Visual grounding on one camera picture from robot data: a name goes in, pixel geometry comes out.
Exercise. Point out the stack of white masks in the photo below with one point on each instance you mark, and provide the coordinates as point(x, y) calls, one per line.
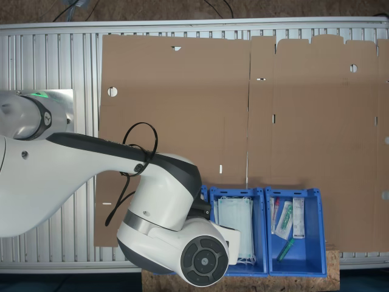
point(235, 213)

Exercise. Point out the blue bin with masks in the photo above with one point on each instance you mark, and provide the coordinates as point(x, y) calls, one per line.
point(261, 231)

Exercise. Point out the clear packet with red-capped tube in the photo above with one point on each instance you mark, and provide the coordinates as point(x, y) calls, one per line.
point(274, 213)

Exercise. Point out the loose green tube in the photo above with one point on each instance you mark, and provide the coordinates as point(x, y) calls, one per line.
point(285, 250)

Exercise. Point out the clear packet with green tube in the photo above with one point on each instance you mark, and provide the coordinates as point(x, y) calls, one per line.
point(285, 219)

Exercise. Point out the long white printed packet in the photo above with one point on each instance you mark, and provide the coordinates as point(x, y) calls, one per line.
point(298, 217)

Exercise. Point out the blue bin with tubes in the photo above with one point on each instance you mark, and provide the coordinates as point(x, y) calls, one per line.
point(313, 243)

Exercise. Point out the brown cardboard sheet with flaps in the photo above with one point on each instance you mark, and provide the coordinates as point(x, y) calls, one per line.
point(319, 152)

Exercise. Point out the black gripper camera mount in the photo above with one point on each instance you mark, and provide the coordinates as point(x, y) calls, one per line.
point(202, 207)

